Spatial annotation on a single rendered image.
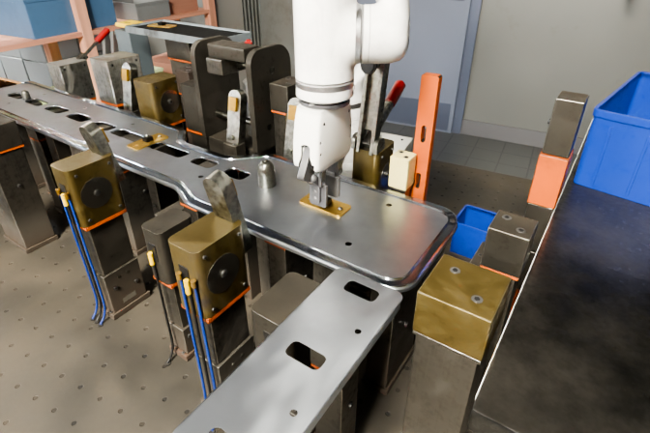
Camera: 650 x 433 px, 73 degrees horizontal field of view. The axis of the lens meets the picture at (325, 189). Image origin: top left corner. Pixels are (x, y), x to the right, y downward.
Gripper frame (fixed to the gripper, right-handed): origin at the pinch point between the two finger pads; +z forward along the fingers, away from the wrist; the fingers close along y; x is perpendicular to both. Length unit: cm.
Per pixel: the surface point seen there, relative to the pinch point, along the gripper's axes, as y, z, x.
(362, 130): -13.5, -5.5, -1.0
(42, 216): 15, 25, -76
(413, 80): -278, 64, -102
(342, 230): 4.6, 3.0, 6.4
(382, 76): -14.8, -15.4, 1.8
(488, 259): 3.7, -0.3, 27.7
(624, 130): -24.5, -10.6, 37.8
